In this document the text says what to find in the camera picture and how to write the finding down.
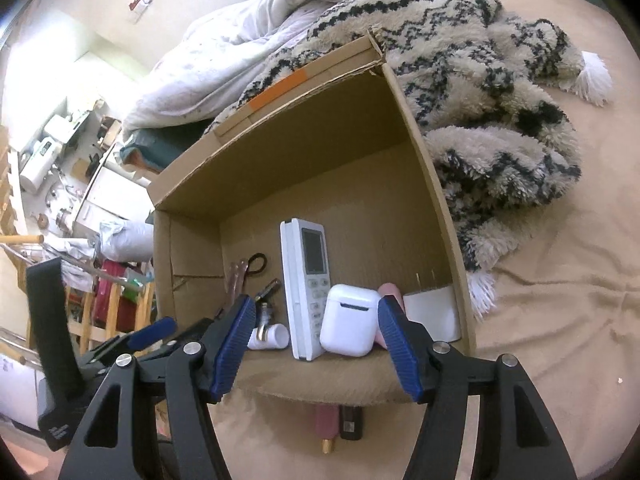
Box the pink plush keychain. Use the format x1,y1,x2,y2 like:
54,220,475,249
374,282,406,350

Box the translucent pink glasses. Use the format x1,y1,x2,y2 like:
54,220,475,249
226,252,268,307

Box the small white tube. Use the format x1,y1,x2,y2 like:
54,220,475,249
247,323,290,351

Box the white earbuds case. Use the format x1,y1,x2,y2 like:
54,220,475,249
320,284,381,358

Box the white air conditioner remote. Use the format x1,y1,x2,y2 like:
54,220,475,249
280,218,331,362

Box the white USB charger plug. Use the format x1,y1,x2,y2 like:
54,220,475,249
404,286,461,342

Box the black flashlight with strap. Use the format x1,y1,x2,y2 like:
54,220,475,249
254,278,282,304

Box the grey plastic bag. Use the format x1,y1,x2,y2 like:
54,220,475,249
100,220,154,263

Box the black rectangular lighter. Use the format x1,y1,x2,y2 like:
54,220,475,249
340,405,363,441

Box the pink lipstick tube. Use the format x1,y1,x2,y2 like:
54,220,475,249
314,404,340,454

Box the white duvet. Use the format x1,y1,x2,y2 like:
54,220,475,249
124,0,342,138

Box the cardboard box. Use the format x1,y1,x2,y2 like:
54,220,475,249
145,29,478,409

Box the black white patterned fleece blanket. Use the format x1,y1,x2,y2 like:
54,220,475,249
239,0,613,318

